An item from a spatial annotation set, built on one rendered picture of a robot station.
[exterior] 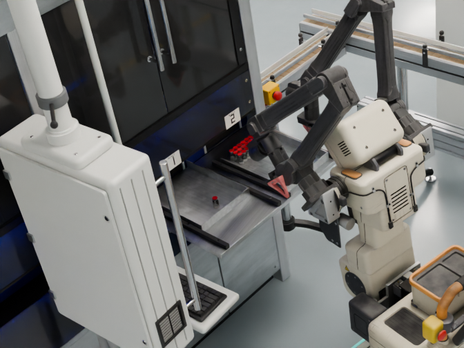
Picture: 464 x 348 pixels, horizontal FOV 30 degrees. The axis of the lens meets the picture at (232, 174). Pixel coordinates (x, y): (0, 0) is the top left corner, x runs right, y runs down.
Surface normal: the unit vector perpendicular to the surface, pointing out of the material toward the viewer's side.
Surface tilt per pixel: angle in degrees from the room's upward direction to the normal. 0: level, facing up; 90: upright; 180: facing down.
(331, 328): 0
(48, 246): 90
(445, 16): 90
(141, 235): 90
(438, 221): 0
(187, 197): 0
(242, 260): 90
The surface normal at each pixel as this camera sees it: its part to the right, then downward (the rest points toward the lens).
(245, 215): -0.15, -0.80
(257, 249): 0.72, 0.32
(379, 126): 0.35, -0.24
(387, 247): 0.58, 0.29
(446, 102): -0.68, 0.51
